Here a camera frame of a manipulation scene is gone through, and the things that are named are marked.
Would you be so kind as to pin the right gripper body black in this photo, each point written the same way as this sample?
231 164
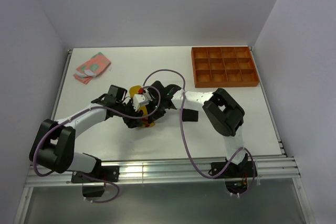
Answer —
159 112

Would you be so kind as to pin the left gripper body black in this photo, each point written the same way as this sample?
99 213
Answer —
128 108

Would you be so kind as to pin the yellow sock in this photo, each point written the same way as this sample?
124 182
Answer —
147 122

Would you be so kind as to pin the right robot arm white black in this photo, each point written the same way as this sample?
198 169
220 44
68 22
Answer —
223 112

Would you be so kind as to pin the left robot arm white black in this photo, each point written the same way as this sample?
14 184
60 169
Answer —
53 149

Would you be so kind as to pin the pink green patterned socks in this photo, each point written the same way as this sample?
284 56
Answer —
92 68

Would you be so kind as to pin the black sock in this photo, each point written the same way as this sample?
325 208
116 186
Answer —
189 115

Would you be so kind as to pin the orange compartment tray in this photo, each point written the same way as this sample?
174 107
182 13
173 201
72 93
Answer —
223 67

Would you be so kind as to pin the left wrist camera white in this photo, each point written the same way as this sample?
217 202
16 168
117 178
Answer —
140 100

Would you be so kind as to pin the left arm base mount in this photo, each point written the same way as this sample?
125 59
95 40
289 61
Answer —
95 184

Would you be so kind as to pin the aluminium side rail right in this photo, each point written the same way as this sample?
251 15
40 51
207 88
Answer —
283 152

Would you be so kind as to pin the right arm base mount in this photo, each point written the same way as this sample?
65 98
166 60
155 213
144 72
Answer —
241 174

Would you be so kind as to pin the aluminium frame rail front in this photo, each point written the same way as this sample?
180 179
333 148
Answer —
169 171

